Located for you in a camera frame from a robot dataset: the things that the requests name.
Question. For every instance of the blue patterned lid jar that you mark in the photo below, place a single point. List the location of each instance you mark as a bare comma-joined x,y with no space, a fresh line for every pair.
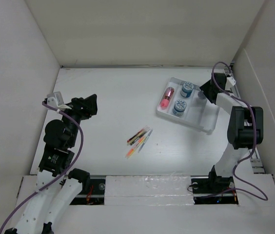
179,107

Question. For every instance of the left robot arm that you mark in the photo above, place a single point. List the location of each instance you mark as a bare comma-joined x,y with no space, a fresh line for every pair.
57,182

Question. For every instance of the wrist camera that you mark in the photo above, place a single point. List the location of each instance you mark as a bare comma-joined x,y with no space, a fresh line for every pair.
230,81
54,100

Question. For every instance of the grey clear small jar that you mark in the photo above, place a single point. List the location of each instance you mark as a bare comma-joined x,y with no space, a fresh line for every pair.
201,95

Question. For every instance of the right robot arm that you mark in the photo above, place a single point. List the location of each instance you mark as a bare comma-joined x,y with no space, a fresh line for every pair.
225,168

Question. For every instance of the clear blue pen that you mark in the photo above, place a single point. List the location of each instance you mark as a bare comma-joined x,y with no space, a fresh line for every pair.
145,140

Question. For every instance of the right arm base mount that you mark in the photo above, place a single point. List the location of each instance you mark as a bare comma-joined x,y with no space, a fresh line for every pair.
208,193

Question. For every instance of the black red pen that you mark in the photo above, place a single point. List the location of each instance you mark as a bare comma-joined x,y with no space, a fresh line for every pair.
137,135

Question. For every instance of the white divided tray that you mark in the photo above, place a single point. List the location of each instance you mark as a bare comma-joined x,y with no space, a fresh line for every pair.
199,114

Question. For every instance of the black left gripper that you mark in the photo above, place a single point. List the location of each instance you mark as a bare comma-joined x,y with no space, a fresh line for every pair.
84,107

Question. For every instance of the pink capped tube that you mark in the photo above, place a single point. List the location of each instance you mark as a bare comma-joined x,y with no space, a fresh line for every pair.
169,92

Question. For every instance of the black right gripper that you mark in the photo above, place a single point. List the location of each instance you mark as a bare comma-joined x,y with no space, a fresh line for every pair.
206,87

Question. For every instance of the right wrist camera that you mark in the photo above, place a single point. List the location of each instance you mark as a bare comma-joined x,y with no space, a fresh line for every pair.
230,81

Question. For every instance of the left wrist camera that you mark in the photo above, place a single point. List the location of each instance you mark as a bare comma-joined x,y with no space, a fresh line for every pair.
54,100

